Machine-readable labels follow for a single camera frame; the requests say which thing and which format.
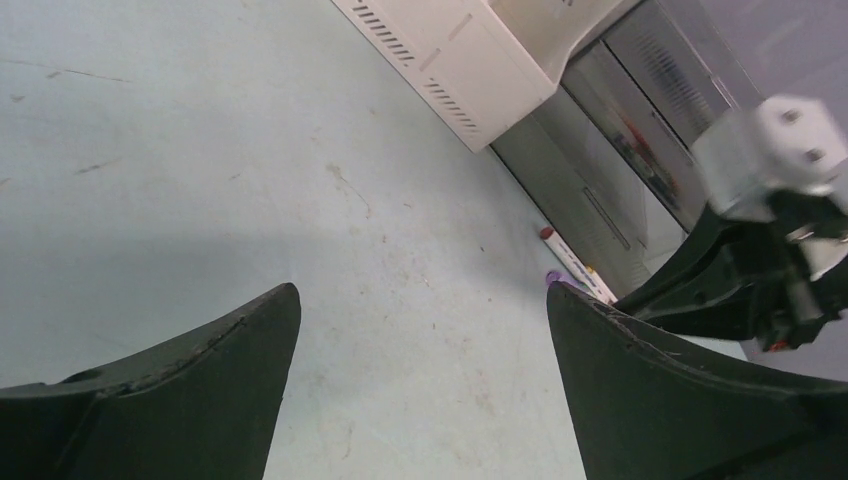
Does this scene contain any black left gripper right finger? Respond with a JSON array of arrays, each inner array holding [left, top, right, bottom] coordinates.
[[547, 283, 847, 479]]

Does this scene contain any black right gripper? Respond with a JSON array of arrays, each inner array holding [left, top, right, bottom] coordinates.
[[614, 190, 847, 352]]

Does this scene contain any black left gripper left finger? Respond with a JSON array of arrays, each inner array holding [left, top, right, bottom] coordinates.
[[1, 283, 301, 479]]

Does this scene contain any dark red cap marker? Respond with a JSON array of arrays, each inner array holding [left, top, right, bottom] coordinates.
[[539, 226, 594, 294]]

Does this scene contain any purple cap marker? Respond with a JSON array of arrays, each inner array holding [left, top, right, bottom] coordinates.
[[545, 270, 584, 289]]

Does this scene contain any clear grey drawer box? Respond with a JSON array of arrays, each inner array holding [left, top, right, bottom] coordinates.
[[492, 1, 761, 297]]

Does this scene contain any white file organizer rack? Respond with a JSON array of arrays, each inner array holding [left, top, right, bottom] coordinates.
[[333, 0, 635, 152]]

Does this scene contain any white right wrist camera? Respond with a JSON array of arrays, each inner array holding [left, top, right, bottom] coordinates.
[[691, 95, 847, 223]]

